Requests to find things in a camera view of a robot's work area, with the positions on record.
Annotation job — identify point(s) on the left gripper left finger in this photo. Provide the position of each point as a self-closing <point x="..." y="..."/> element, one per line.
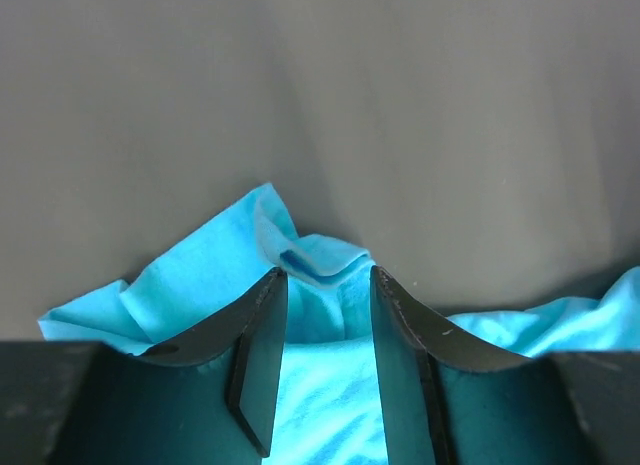
<point x="205" y="396"/>

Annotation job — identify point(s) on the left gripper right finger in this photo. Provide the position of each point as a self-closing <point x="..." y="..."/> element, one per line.
<point x="448" y="397"/>

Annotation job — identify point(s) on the bright cyan t shirt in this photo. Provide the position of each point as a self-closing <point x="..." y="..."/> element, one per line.
<point x="328" y="409"/>

